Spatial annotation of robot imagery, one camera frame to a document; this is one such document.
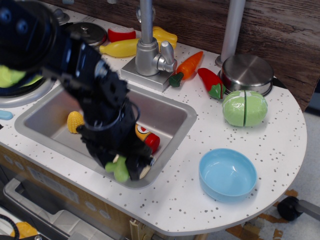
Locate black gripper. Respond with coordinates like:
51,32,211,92
77,101,155,181

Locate green toy broccoli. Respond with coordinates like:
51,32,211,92
104,155,130,183

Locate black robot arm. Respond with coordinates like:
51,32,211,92
0,0,154,180

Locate light blue plastic bowl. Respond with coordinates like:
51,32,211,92
198,148,258,203

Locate red toy ketchup bottle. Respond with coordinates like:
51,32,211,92
135,124,161,153

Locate yellow toy corn piece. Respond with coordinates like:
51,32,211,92
67,111,85,134

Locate silver metal sink basin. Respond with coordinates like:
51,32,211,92
14,85,197,189

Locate silver toy faucet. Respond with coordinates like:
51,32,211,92
120,0,177,92

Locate yellow toy mustard bottle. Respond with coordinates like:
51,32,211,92
99,38,140,58

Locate orange toy carrot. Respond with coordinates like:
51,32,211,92
168,51,204,88

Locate yellow toy below counter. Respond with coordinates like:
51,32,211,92
15,222,38,240

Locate green plastic plate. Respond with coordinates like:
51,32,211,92
22,75,43,87

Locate red toy chili pepper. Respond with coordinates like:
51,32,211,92
197,68,226,100

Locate light blue counter button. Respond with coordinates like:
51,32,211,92
0,110,13,120

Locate red toy cheese wedge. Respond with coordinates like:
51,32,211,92
107,27,136,43

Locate front left stove burner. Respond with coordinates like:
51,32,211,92
0,79,55,109

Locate steel pot lid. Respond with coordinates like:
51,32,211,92
66,22,107,48

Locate yellow toy squash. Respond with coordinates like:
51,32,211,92
152,26,178,49

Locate green toy cabbage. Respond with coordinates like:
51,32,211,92
222,90,268,127

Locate light green toy fruit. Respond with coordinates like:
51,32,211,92
0,65,26,88

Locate small steel pot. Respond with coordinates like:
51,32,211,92
218,54,274,96

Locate silver stove knob rear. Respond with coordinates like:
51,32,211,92
53,8,70,25

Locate black caster wheel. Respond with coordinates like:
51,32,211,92
277,196,303,222

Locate grey metal pole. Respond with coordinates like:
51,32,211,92
215,0,246,68

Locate grey oven door handle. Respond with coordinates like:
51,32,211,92
3,178,78,240

